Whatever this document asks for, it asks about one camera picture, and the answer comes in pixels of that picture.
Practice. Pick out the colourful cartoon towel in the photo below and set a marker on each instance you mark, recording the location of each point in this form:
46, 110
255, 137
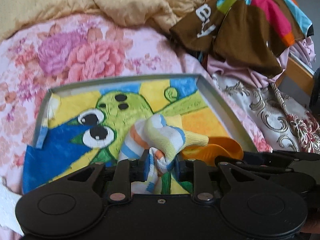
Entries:
90, 127

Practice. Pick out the brown colourful jersey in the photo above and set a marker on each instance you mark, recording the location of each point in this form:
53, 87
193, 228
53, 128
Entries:
252, 33

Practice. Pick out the ornate patterned cloth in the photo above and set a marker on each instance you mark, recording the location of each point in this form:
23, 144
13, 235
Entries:
283, 122

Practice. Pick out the striped pastel sock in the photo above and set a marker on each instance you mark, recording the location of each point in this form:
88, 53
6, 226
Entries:
163, 138

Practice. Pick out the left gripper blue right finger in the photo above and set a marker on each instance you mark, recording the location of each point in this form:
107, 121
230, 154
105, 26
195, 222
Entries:
179, 167

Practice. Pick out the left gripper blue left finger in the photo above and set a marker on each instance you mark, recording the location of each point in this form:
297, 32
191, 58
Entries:
144, 166

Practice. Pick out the orange silicone band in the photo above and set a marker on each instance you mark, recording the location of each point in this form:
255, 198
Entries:
217, 147

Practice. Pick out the wooden bed rail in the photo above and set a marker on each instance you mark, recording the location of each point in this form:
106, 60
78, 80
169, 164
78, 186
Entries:
299, 73

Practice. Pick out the pink floral bedsheet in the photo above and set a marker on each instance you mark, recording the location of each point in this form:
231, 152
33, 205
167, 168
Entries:
69, 50

